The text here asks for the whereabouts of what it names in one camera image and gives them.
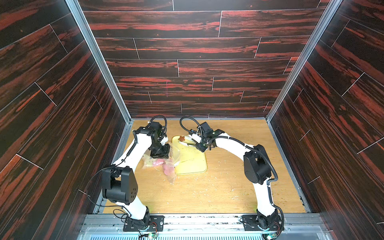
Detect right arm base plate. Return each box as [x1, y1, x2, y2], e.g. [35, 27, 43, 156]
[239, 214, 284, 232]

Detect yellow tray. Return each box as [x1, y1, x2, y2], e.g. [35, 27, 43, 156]
[172, 136, 208, 176]

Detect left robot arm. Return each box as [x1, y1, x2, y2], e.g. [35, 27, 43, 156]
[101, 115, 170, 231]

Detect metal tongs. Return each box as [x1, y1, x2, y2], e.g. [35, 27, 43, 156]
[178, 136, 197, 147]

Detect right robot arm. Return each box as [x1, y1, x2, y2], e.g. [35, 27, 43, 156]
[180, 116, 285, 237]

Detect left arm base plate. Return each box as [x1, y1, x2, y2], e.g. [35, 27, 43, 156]
[123, 215, 165, 232]

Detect clear resealable bag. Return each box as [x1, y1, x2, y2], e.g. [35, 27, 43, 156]
[142, 154, 165, 169]
[163, 144, 181, 185]

